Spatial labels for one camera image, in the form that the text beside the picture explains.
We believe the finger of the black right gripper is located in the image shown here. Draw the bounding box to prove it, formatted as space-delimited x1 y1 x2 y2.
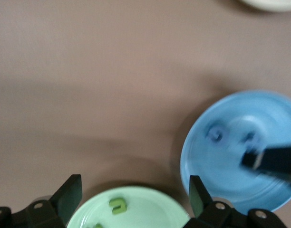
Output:
240 145 291 176

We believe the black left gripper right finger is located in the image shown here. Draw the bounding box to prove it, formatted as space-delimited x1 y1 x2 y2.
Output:
183 175 288 228

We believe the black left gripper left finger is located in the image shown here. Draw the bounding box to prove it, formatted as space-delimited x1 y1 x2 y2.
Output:
0 174 83 228

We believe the blue foam plus sign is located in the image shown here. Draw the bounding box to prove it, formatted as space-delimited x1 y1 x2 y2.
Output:
240 131 261 154

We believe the green foam lowercase n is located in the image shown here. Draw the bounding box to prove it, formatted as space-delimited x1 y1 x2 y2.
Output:
108 197 128 215

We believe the blue foam letter G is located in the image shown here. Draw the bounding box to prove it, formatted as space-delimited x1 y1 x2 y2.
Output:
207 126 225 143

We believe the light green plate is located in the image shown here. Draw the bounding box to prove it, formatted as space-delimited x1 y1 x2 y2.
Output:
66 186 192 228

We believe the blue plate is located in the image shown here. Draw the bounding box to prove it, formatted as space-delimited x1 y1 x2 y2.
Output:
179 89 291 214

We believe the brown table cover sheet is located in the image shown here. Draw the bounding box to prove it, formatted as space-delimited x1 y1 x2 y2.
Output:
0 0 291 228

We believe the cream plate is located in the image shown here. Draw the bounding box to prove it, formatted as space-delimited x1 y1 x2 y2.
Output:
238 0 291 12

